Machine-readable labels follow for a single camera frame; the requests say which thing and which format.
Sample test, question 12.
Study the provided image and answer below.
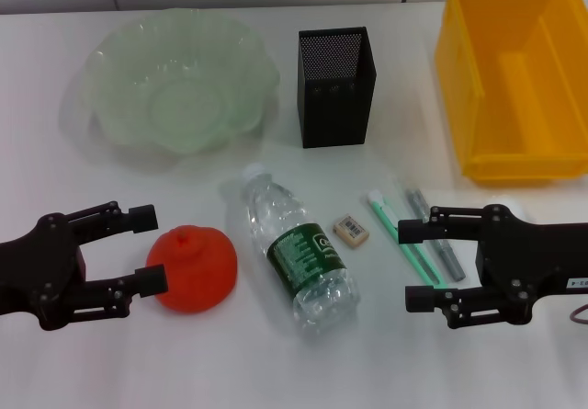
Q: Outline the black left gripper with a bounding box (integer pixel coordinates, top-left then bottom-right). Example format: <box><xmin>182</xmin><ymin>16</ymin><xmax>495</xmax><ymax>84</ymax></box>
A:
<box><xmin>0</xmin><ymin>200</ymin><xmax>169</xmax><ymax>331</ymax></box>

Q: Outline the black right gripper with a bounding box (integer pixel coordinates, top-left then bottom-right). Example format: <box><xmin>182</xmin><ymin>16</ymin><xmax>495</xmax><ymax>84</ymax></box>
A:
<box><xmin>397</xmin><ymin>204</ymin><xmax>588</xmax><ymax>330</ymax></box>

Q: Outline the grey marker pen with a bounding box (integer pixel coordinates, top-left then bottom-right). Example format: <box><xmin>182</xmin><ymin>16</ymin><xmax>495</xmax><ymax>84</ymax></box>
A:
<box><xmin>404</xmin><ymin>187</ymin><xmax>468</xmax><ymax>282</ymax></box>

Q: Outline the orange fruit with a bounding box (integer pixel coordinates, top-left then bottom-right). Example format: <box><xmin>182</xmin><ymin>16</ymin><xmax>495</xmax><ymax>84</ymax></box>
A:
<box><xmin>145</xmin><ymin>224</ymin><xmax>239</xmax><ymax>312</ymax></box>

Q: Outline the mint green utility knife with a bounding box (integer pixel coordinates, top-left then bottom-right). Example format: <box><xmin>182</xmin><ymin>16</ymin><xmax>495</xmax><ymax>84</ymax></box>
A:
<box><xmin>367</xmin><ymin>189</ymin><xmax>449</xmax><ymax>286</ymax></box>

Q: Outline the beige eraser with barcode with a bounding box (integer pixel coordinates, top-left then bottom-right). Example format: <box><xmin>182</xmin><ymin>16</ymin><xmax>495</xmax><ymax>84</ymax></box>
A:
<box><xmin>331</xmin><ymin>214</ymin><xmax>370</xmax><ymax>247</ymax></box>

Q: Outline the clear water bottle green label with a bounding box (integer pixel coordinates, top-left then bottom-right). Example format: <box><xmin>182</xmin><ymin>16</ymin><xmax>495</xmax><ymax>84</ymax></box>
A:
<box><xmin>238</xmin><ymin>163</ymin><xmax>362</xmax><ymax>335</ymax></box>

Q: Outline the pale green glass fruit plate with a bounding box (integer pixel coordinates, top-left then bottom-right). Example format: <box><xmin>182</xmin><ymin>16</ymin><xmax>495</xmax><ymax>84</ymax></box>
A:
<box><xmin>59</xmin><ymin>7</ymin><xmax>281</xmax><ymax>157</ymax></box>

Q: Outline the black mesh pen holder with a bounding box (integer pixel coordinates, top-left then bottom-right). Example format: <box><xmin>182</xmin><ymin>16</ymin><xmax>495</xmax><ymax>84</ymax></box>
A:
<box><xmin>296</xmin><ymin>26</ymin><xmax>378</xmax><ymax>150</ymax></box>

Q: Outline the yellow plastic bin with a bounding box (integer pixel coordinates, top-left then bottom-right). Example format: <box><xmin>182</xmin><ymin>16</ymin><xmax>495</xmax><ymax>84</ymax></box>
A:
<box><xmin>434</xmin><ymin>0</ymin><xmax>588</xmax><ymax>187</ymax></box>

